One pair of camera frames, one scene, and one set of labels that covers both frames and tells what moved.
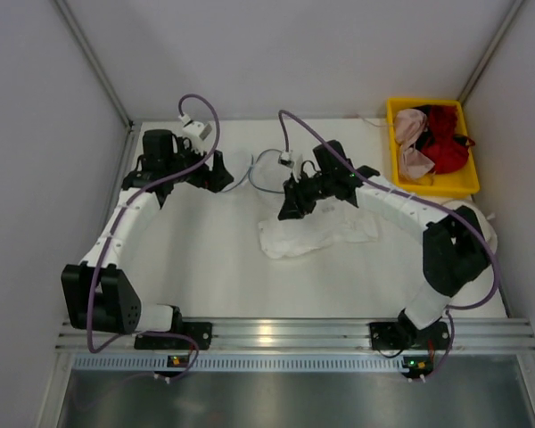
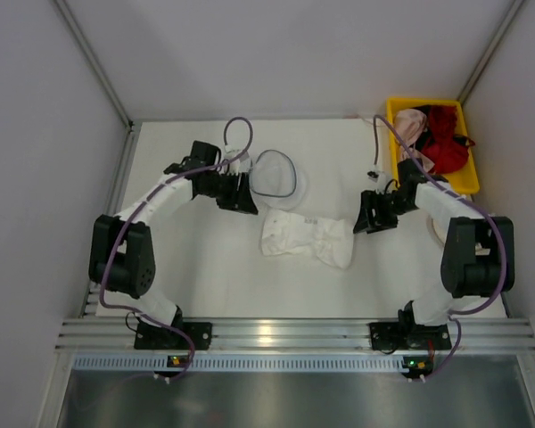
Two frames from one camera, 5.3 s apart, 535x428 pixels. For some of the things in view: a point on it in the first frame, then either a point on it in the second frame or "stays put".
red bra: (448, 151) stays put
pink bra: (408, 125) stays put
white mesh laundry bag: (264, 184) stays put
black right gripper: (297, 197) to (381, 211)
